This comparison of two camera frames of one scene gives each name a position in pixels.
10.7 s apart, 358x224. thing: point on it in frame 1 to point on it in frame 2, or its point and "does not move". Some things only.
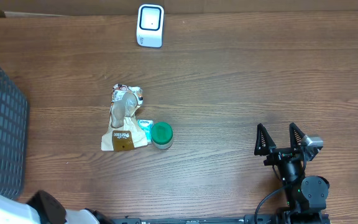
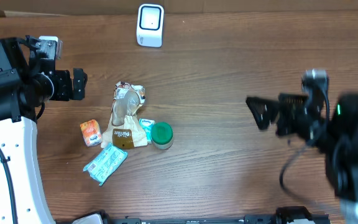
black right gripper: [277, 153] to [287, 113]
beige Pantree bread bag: [124, 132] does not move
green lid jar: [161, 134] does not move
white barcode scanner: [150, 25] does not move
